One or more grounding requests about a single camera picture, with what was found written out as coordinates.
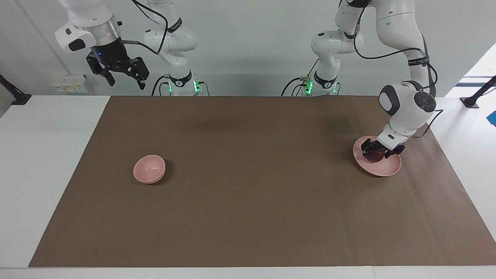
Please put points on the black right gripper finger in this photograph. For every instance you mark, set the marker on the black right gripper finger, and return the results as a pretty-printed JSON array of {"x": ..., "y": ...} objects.
[
  {"x": 140, "y": 71},
  {"x": 97, "y": 66}
]

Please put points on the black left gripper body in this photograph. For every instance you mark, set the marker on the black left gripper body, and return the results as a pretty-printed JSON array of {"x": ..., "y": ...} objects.
[{"x": 393, "y": 148}]

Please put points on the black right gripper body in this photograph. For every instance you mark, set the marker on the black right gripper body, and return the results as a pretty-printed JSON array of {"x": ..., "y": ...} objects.
[{"x": 112, "y": 54}]

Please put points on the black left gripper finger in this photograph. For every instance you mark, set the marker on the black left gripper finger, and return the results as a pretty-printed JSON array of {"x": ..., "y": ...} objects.
[
  {"x": 371, "y": 146},
  {"x": 392, "y": 154}
]

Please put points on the dark red apple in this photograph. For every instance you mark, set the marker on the dark red apple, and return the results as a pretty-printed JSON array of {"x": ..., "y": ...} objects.
[{"x": 375, "y": 157}]

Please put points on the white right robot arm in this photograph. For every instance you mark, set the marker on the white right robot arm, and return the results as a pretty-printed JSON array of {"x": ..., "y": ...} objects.
[{"x": 174, "y": 42}]

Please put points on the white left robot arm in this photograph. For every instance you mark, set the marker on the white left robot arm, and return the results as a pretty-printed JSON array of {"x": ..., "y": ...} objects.
[{"x": 395, "y": 31}]

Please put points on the pink plate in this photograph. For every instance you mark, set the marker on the pink plate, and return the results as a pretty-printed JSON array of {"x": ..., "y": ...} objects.
[{"x": 381, "y": 169}]

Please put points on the pink bowl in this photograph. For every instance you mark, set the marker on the pink bowl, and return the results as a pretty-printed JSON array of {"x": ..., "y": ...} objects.
[{"x": 149, "y": 170}]

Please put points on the blue object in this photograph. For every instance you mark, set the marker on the blue object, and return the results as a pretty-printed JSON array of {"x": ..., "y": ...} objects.
[{"x": 492, "y": 118}]

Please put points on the brown table mat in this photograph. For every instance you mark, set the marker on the brown table mat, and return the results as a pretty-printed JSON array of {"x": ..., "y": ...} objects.
[{"x": 252, "y": 193}]

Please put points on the white wall socket box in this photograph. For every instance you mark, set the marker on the white wall socket box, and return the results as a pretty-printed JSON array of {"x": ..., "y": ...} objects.
[{"x": 69, "y": 83}]

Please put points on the black camera stand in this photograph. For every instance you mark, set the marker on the black camera stand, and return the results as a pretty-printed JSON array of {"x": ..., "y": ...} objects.
[
  {"x": 19, "y": 99},
  {"x": 471, "y": 102}
]

